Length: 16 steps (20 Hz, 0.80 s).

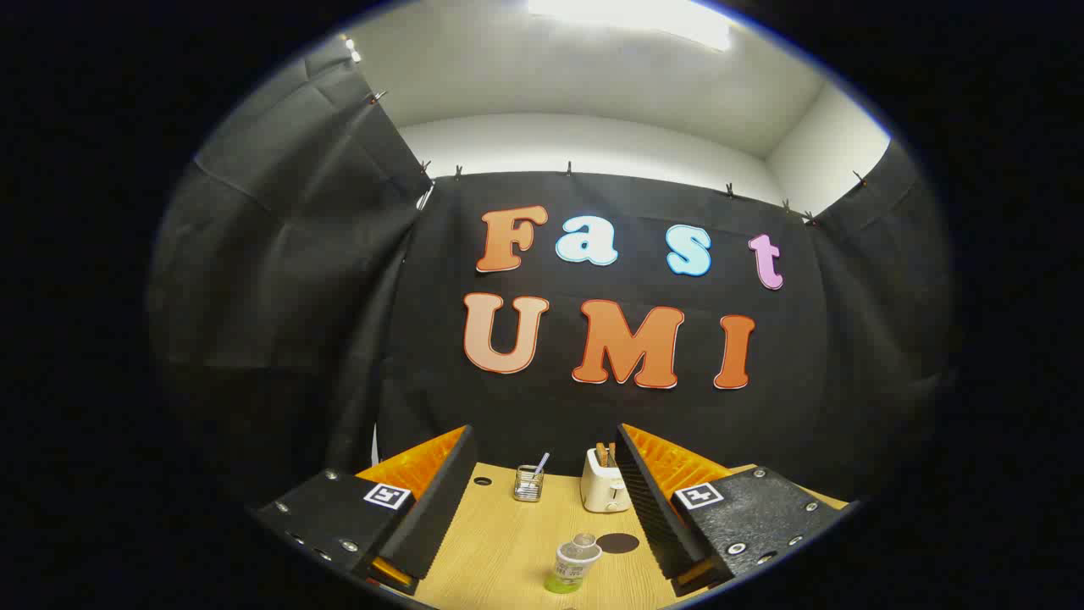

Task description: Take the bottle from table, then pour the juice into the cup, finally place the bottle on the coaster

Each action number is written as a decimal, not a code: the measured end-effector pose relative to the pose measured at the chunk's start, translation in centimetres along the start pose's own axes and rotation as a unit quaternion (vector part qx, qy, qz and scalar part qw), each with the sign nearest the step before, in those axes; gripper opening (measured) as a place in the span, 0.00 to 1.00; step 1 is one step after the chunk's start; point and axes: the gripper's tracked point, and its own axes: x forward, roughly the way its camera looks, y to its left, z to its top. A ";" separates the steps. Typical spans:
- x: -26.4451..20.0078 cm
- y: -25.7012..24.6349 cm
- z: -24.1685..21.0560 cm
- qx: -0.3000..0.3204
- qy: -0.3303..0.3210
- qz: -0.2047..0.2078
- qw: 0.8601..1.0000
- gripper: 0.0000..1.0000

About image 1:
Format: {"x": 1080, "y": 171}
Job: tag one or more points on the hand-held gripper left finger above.
{"x": 440, "y": 508}

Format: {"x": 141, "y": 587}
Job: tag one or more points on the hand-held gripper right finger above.
{"x": 656, "y": 508}

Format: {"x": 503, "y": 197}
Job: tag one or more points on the brown round coaster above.
{"x": 618, "y": 543}

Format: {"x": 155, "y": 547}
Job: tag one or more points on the white green label juice bottle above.
{"x": 572, "y": 563}

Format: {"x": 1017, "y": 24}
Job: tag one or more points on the cream toaster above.
{"x": 603, "y": 491}

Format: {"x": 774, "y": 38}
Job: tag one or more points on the toast slices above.
{"x": 603, "y": 455}

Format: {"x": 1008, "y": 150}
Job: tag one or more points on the wooden table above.
{"x": 508, "y": 542}

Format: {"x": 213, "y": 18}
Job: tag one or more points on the black backdrop cloth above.
{"x": 559, "y": 415}

